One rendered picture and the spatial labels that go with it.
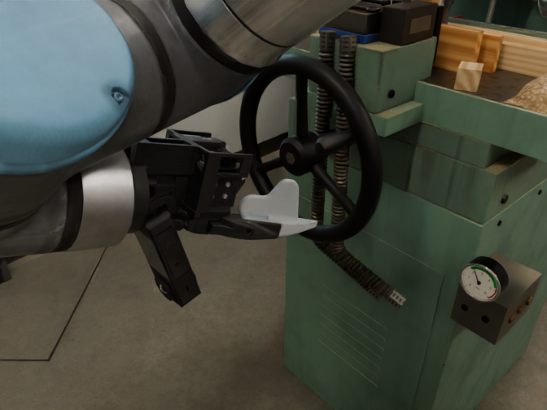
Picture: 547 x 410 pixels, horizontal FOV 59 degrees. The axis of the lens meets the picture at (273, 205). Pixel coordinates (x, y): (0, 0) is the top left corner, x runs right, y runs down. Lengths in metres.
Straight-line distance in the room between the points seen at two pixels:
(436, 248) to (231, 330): 0.86
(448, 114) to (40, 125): 0.63
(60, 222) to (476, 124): 0.57
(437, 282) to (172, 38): 0.70
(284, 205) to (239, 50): 0.22
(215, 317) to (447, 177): 1.01
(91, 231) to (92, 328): 1.29
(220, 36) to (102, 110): 0.09
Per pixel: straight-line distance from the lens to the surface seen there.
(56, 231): 0.37
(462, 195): 0.80
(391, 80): 0.73
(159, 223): 0.43
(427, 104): 0.78
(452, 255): 0.85
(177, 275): 0.47
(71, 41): 0.25
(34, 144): 0.23
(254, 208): 0.47
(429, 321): 0.96
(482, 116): 0.74
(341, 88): 0.63
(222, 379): 1.44
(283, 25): 0.28
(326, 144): 0.59
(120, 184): 0.38
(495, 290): 0.76
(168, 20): 0.31
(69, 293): 1.81
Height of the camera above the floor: 1.13
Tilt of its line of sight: 32 degrees down
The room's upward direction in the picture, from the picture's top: straight up
